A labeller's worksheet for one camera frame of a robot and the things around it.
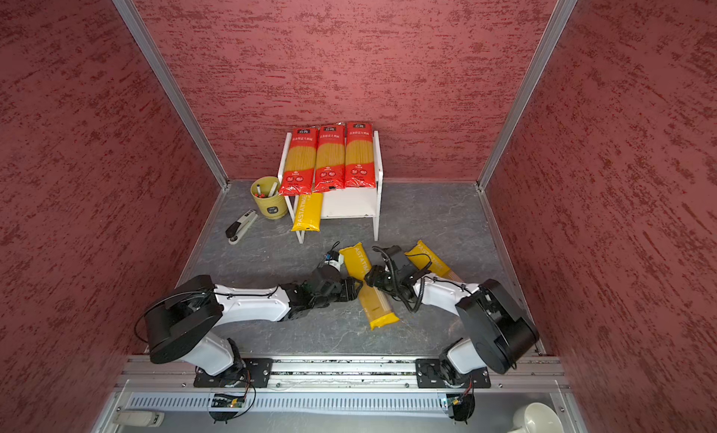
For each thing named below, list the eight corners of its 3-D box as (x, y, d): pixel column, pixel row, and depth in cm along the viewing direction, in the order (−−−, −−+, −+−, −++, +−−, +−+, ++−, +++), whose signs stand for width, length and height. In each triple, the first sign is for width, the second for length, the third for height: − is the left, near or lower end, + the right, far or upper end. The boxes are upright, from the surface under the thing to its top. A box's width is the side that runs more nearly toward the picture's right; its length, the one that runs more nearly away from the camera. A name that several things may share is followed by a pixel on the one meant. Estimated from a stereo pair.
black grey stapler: (225, 241, 103) (220, 235, 100) (249, 213, 112) (246, 207, 109) (234, 245, 102) (229, 239, 99) (258, 216, 111) (255, 210, 108)
